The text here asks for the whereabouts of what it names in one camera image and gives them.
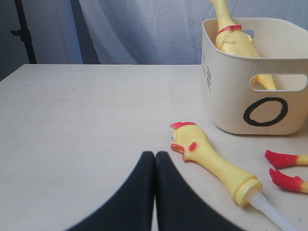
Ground blue grey backdrop curtain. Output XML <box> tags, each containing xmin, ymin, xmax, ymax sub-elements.
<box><xmin>0</xmin><ymin>0</ymin><xmax>308</xmax><ymax>81</ymax></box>

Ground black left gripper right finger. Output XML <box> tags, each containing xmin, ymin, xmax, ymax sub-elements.
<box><xmin>155</xmin><ymin>151</ymin><xmax>242</xmax><ymax>231</ymax></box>

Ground rubber chicken head with tube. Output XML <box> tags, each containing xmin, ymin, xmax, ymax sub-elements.
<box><xmin>170</xmin><ymin>122</ymin><xmax>300</xmax><ymax>231</ymax></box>

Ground black stand pole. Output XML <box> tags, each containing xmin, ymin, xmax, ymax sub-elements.
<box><xmin>11</xmin><ymin>0</ymin><xmax>37</xmax><ymax>64</ymax></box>

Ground headless rubber chicken body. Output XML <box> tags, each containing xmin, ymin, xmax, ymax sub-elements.
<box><xmin>264</xmin><ymin>150</ymin><xmax>308</xmax><ymax>194</ymax></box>

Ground white bin marked O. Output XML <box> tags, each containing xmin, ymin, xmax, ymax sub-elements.
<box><xmin>202</xmin><ymin>17</ymin><xmax>308</xmax><ymax>135</ymax></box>

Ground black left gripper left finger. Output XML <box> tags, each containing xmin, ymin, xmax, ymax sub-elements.
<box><xmin>69</xmin><ymin>151</ymin><xmax>155</xmax><ymax>231</ymax></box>

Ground whole rubber chicken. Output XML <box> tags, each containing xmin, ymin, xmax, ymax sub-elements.
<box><xmin>208</xmin><ymin>0</ymin><xmax>277</xmax><ymax>91</ymax></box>

